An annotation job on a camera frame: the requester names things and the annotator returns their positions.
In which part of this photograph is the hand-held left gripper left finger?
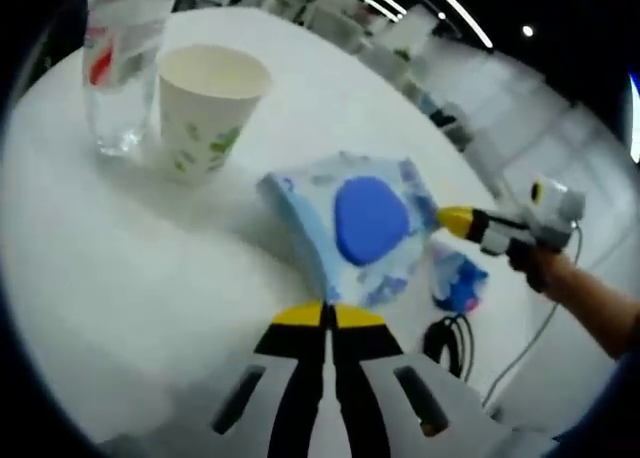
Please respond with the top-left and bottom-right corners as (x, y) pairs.
(114, 300), (332, 458)

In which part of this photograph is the clear plastic water bottle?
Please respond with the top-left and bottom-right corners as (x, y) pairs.
(81, 0), (180, 160)

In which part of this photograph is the black cable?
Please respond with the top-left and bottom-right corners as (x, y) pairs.
(422, 313), (476, 383)

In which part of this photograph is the person's right hand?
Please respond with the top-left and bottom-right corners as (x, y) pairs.
(506, 244), (577, 295)

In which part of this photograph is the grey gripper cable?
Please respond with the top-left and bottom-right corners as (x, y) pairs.
(481, 219), (587, 410)

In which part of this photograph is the blue plastic packet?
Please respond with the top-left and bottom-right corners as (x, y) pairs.
(428, 242), (491, 313)

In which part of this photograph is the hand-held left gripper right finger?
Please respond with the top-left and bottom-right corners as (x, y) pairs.
(329, 304), (557, 458)

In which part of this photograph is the white paper cup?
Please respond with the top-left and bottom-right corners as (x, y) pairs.
(155, 44), (274, 185)

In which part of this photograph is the blue wet wipes pack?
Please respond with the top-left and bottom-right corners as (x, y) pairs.
(255, 149), (442, 310)

